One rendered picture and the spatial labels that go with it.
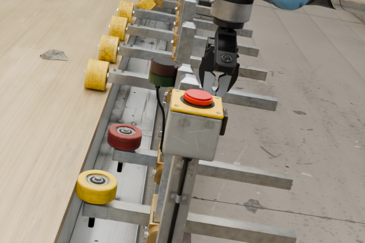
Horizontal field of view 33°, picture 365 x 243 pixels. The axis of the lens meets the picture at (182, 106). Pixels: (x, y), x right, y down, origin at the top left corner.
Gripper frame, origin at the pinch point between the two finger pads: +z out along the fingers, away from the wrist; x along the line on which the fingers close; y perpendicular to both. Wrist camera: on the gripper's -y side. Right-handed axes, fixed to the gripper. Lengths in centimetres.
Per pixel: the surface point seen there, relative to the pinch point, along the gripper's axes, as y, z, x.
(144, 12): 97, 5, 23
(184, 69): -6.9, -9.4, 8.0
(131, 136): -4.6, 9.9, 17.0
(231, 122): 235, 101, -40
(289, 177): -2.3, 14.5, -21.9
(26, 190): -33.9, 10.5, 34.0
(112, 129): -2.3, 9.9, 21.9
